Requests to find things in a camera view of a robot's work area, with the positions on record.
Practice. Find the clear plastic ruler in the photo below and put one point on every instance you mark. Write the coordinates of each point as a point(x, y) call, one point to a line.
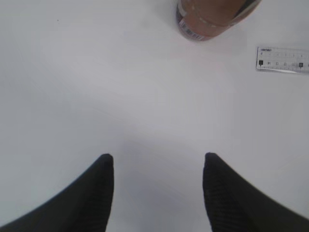
point(287, 60)

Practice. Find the brown Nescafe coffee bottle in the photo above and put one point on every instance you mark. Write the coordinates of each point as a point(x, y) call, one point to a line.
point(203, 20)

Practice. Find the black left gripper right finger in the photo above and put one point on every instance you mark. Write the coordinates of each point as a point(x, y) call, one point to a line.
point(234, 205)

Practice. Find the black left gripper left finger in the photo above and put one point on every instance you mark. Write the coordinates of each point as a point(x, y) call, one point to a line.
point(83, 206)

